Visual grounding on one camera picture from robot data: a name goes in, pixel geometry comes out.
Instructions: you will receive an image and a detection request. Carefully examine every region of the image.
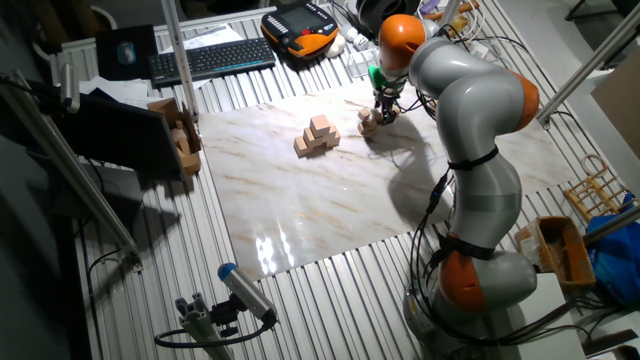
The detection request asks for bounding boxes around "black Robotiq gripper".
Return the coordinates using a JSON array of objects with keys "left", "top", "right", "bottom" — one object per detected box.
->
[{"left": 375, "top": 88, "right": 403, "bottom": 126}]

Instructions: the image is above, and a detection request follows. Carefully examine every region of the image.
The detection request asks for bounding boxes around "clear plastic box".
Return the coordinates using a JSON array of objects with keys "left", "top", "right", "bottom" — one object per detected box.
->
[{"left": 347, "top": 49, "right": 381, "bottom": 80}]

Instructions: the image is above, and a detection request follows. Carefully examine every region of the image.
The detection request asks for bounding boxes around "white egg shaped object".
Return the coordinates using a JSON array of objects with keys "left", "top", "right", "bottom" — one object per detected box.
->
[{"left": 324, "top": 33, "right": 347, "bottom": 59}]

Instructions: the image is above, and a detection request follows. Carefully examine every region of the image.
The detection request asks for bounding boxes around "white plug adapter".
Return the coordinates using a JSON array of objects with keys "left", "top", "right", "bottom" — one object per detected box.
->
[{"left": 339, "top": 23, "right": 371, "bottom": 51}]

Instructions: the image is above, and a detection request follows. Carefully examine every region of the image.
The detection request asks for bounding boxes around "black round spool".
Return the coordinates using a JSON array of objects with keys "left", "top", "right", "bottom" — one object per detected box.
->
[{"left": 355, "top": 0, "right": 421, "bottom": 36}]

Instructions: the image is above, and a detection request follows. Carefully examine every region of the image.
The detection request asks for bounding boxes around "white small labelled device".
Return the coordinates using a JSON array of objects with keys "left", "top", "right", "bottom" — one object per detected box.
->
[{"left": 464, "top": 40, "right": 490, "bottom": 62}]

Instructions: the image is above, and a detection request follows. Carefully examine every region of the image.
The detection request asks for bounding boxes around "marble pattern mat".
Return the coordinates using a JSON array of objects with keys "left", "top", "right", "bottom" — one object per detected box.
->
[{"left": 198, "top": 82, "right": 579, "bottom": 282}]

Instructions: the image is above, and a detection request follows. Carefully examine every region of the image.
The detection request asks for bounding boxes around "orange black teach pendant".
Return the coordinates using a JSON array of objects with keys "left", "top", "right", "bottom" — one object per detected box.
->
[{"left": 260, "top": 1, "right": 340, "bottom": 60}]

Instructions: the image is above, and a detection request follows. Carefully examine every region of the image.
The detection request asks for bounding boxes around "black computer keyboard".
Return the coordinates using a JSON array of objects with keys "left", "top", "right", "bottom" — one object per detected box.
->
[{"left": 148, "top": 37, "right": 277, "bottom": 90}]

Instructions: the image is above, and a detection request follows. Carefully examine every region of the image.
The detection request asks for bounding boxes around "white paper sheet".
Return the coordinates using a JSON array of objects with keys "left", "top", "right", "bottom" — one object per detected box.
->
[
  {"left": 159, "top": 24, "right": 246, "bottom": 54},
  {"left": 79, "top": 74, "right": 151, "bottom": 109}
]

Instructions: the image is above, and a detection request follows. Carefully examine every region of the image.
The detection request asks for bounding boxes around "wooden rack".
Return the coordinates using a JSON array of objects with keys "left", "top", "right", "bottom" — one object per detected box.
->
[{"left": 563, "top": 153, "right": 636, "bottom": 224}]

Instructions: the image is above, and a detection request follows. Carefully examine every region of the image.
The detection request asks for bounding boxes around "brown cardboard box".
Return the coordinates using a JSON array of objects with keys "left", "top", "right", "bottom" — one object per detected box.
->
[{"left": 146, "top": 97, "right": 203, "bottom": 176}]

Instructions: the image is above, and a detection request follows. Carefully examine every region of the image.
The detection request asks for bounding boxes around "brown cardboard sheet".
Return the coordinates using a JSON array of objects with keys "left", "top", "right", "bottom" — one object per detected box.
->
[{"left": 590, "top": 59, "right": 640, "bottom": 161}]

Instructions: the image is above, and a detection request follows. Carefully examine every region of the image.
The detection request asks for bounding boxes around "orange cardboard box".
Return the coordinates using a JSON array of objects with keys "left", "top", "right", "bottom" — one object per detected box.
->
[{"left": 514, "top": 215, "right": 597, "bottom": 289}]

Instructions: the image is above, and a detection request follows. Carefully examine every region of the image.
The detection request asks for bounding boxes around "dark computer mouse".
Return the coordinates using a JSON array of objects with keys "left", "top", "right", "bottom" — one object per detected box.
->
[{"left": 116, "top": 40, "right": 137, "bottom": 66}]

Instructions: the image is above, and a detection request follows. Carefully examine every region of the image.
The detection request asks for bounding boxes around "blue bag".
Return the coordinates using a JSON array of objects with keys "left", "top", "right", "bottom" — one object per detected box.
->
[{"left": 585, "top": 192, "right": 640, "bottom": 306}]

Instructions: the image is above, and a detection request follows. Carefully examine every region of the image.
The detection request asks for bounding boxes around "black monitor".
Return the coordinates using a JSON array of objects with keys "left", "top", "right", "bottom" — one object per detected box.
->
[{"left": 52, "top": 92, "right": 185, "bottom": 179}]

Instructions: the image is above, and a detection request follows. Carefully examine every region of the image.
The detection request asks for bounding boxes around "black mouse pad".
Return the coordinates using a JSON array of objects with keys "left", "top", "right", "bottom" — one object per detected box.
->
[{"left": 94, "top": 24, "right": 160, "bottom": 82}]

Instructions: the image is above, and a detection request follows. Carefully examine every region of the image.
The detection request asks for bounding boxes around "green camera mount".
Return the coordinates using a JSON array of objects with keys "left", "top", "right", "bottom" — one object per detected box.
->
[{"left": 368, "top": 64, "right": 402, "bottom": 94}]

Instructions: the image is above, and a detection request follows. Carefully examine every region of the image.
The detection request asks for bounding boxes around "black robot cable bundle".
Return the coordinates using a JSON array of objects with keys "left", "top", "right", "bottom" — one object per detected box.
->
[{"left": 399, "top": 87, "right": 594, "bottom": 349}]

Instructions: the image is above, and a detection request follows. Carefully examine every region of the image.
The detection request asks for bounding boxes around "aluminium upright post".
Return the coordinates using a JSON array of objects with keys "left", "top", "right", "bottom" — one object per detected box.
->
[{"left": 434, "top": 0, "right": 462, "bottom": 39}]

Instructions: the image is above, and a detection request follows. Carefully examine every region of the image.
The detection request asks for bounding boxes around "long aluminium frame bar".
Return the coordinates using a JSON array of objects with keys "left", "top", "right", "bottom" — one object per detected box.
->
[
  {"left": 0, "top": 69, "right": 144, "bottom": 274},
  {"left": 537, "top": 2, "right": 640, "bottom": 124}
]

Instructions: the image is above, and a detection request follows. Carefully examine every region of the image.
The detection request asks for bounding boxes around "aluminium frame profile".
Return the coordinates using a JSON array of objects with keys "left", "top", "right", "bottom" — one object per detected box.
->
[{"left": 159, "top": 0, "right": 200, "bottom": 120}]

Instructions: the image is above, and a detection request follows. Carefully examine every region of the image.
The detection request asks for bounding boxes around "silver depth camera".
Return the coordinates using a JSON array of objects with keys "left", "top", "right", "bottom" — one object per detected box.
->
[{"left": 217, "top": 262, "right": 279, "bottom": 325}]

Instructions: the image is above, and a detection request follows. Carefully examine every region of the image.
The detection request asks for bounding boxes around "black camera bracket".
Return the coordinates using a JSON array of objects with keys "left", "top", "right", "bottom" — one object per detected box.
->
[{"left": 209, "top": 294, "right": 241, "bottom": 339}]

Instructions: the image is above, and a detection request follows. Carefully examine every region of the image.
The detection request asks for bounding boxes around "short aluminium profile mount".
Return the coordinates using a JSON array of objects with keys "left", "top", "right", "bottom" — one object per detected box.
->
[{"left": 174, "top": 292, "right": 236, "bottom": 360}]

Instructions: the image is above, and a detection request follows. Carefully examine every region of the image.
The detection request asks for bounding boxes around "black camera cable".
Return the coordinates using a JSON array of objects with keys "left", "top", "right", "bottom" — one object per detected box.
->
[{"left": 153, "top": 319, "right": 276, "bottom": 350}]

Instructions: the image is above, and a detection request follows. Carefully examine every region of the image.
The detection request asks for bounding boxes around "grey upright depth camera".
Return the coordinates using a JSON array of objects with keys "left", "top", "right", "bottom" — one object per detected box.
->
[{"left": 59, "top": 62, "right": 81, "bottom": 114}]

